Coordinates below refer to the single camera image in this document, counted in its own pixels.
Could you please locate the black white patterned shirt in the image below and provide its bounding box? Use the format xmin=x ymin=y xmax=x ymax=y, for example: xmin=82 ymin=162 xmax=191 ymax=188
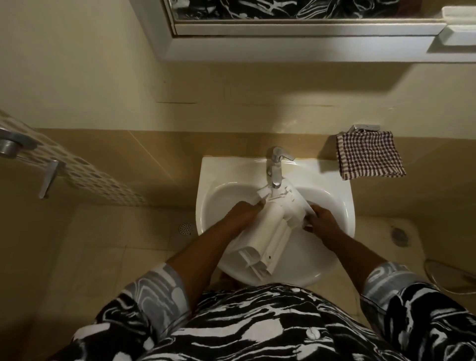
xmin=48 ymin=262 xmax=476 ymax=361

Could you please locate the person's right hand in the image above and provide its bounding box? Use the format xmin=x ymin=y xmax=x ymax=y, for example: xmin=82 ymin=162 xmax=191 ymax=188
xmin=304 ymin=205 xmax=340 ymax=245

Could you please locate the person's right forearm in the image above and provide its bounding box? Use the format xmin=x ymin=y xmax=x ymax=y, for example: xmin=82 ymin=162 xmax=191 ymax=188
xmin=319 ymin=229 xmax=387 ymax=294

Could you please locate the white ceramic wash basin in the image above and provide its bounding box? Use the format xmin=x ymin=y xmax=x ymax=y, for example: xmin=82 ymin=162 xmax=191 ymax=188
xmin=196 ymin=156 xmax=356 ymax=287

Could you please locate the white plastic appliance part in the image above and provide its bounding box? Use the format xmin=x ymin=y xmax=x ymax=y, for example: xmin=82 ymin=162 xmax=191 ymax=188
xmin=228 ymin=179 xmax=316 ymax=280

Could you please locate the white framed wall mirror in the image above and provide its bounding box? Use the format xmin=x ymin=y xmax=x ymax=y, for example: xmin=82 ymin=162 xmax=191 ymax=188
xmin=130 ymin=0 xmax=476 ymax=62

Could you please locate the white mirror shelf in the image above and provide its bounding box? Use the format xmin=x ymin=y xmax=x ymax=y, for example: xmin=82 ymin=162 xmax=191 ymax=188
xmin=428 ymin=6 xmax=476 ymax=53

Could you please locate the person's left hand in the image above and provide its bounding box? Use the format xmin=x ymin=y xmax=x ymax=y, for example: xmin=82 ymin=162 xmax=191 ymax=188
xmin=222 ymin=201 xmax=267 ymax=232

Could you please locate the chrome hose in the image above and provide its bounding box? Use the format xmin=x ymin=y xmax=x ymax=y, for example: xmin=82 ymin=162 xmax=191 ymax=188
xmin=425 ymin=259 xmax=476 ymax=295

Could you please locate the person's left forearm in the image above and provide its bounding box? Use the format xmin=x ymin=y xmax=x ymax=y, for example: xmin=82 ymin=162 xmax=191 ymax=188
xmin=166 ymin=219 xmax=246 ymax=302

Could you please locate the checkered hand towel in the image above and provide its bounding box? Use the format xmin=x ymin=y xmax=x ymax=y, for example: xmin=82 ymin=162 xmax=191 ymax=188
xmin=336 ymin=131 xmax=407 ymax=181

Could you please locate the chrome door handle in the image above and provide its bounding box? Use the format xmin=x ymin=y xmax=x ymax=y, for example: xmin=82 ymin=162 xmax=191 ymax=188
xmin=0 ymin=128 xmax=66 ymax=199

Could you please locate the chrome basin faucet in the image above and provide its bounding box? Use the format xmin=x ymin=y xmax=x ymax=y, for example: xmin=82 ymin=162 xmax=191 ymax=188
xmin=266 ymin=147 xmax=296 ymax=189

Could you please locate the patterned bathroom door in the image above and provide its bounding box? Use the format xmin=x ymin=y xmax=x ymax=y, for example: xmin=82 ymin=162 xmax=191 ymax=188
xmin=0 ymin=109 xmax=147 ymax=207

